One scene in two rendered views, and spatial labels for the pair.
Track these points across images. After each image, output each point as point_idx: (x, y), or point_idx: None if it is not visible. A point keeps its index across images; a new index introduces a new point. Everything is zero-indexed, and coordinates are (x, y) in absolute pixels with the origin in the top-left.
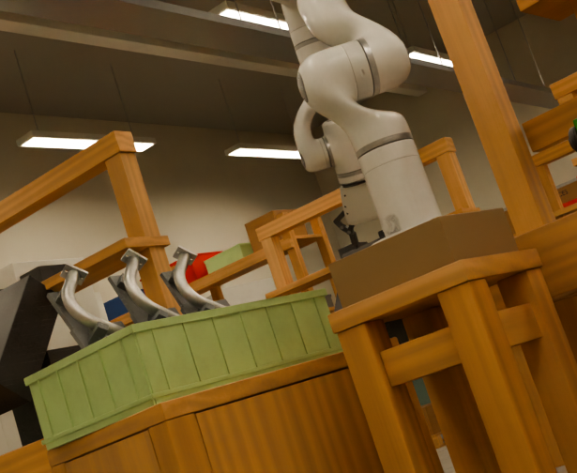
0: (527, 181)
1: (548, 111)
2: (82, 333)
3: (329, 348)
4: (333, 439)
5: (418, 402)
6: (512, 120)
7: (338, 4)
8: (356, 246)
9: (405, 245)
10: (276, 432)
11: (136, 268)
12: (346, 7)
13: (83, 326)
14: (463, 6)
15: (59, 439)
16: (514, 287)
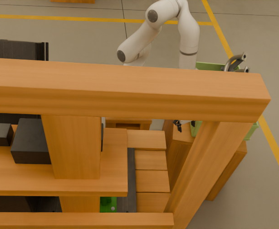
0: (164, 209)
1: (150, 212)
2: (230, 67)
3: (191, 128)
4: (170, 122)
5: (168, 151)
6: (173, 202)
7: (138, 29)
8: (191, 123)
9: None
10: None
11: (239, 71)
12: (135, 32)
13: (232, 67)
14: (195, 146)
15: None
16: None
